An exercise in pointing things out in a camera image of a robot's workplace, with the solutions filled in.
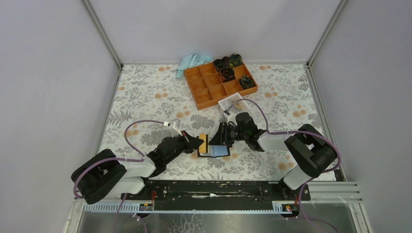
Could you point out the gold VIP card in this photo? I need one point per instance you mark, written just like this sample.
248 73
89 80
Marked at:
204 147

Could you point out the orange compartment tray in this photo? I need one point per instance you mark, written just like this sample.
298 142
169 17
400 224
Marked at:
207 88

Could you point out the light blue cloth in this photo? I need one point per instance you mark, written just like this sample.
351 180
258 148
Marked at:
190 61

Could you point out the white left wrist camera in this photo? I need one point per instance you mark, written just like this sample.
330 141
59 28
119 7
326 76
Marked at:
174 127

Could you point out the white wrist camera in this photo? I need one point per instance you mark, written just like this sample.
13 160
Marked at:
174 127
230 117

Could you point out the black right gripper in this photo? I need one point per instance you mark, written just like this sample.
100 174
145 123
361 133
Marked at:
222 136

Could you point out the black leather card holder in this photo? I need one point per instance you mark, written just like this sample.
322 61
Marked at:
215 152

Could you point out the floral patterned table mat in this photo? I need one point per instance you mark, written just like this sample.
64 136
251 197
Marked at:
149 94

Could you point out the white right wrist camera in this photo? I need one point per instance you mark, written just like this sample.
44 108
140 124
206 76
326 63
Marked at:
230 117

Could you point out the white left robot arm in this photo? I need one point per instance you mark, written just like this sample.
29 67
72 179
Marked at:
106 173

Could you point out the dark rolled sock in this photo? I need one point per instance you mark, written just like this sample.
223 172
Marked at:
235 60
227 74
221 63
246 82

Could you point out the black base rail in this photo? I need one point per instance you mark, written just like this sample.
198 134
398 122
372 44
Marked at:
168 195

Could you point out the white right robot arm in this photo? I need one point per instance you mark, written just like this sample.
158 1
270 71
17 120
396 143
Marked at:
312 152

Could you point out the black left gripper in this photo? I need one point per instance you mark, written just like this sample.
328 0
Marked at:
189 141

